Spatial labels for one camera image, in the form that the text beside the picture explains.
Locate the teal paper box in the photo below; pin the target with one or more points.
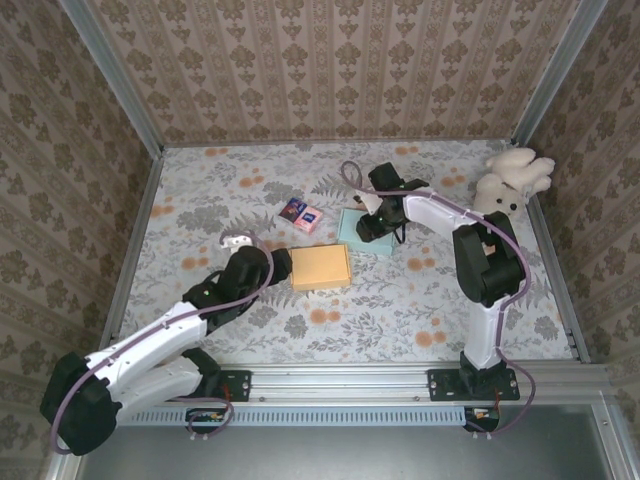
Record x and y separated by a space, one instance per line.
350 227

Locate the yellow paper box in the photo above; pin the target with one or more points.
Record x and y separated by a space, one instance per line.
320 267

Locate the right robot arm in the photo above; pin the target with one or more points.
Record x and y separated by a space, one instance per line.
480 270

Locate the pink tissue pack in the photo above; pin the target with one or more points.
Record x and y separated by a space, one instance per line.
307 221

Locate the dark blue tissue pack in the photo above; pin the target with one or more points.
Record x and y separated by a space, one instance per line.
291 210

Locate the floral table mat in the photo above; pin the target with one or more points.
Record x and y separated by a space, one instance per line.
350 325

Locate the white plush dog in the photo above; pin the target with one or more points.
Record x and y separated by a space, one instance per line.
515 175

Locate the black left controller board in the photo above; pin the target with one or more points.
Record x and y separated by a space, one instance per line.
205 417

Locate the black controller board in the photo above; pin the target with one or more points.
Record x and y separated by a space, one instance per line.
482 417
205 417

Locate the grey metal sheet panel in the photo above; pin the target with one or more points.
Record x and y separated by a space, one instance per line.
340 455

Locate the black right controller board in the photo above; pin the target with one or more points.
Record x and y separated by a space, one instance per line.
482 417

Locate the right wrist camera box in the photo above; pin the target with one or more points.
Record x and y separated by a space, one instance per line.
369 202

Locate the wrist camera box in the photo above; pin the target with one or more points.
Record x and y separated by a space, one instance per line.
369 202
234 241

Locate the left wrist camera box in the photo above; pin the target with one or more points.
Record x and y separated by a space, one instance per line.
234 241

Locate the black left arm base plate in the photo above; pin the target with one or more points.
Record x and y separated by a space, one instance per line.
240 385

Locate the aluminium back rail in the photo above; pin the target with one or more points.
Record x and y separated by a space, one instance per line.
300 142

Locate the aluminium mounting rail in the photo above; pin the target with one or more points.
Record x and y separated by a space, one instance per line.
340 382

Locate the aluminium right side rail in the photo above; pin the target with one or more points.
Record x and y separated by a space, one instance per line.
547 245

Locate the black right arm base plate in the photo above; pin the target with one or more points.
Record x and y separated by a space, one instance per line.
437 385

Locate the aluminium right frame post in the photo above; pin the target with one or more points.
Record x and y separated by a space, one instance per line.
560 65

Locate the aluminium frame post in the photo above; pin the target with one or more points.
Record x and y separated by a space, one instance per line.
560 65
100 55

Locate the aluminium left frame post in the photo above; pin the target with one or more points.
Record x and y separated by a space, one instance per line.
100 55

